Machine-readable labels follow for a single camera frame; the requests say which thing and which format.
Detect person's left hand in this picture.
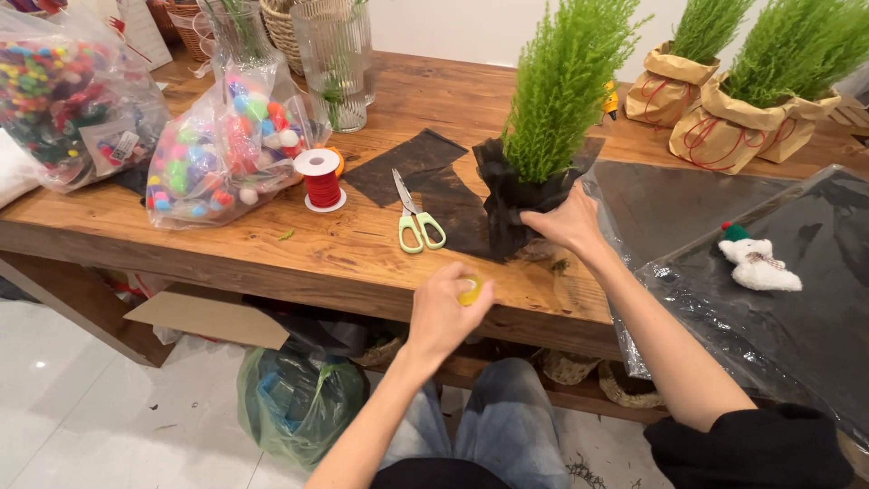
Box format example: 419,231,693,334
409,262,497,360

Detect person's right hand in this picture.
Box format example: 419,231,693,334
520,182,609,258

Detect yellow tape roll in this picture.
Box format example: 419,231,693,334
456,276,484,307

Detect green plant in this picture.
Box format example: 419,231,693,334
473,0,654,262

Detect yellow glue gun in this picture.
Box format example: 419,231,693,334
597,80,620,125

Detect person's blue jeans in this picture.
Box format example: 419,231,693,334
379,357,573,489

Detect black nonwoven fabric sheet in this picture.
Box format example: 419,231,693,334
341,128,605,262

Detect woven basket under table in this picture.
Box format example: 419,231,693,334
542,348,668,410

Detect green plastic bag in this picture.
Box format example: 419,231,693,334
236,340,369,472

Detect clear cellophane sheet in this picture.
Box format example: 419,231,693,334
581,159,869,449

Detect small plant in kraft paper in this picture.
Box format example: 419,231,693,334
625,0,756,130

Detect white plush bear ornament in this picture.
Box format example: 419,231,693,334
718,221,803,293

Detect brown cardboard flap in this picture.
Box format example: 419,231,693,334
123,284,291,351

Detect large plant in kraft paper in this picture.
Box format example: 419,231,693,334
668,0,869,175

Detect small bag of colourful pompoms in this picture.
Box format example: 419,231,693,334
145,60,334,230

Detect ribbed glass vase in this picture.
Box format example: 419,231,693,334
291,0,377,134

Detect person's black sleeve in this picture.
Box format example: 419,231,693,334
643,403,856,489

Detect woven wicker basket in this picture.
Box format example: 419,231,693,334
260,0,306,77

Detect clear glass vase with stems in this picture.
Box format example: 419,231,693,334
201,0,281,77

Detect brown wicker basket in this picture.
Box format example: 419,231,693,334
147,0,213,63

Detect large bag of colourful pompoms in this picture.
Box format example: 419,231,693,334
0,7,172,194

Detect white cloth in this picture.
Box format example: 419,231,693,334
0,128,42,210

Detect green handled scissors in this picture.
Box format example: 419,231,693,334
392,168,448,255

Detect red wire spool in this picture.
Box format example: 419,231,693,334
294,148,348,213

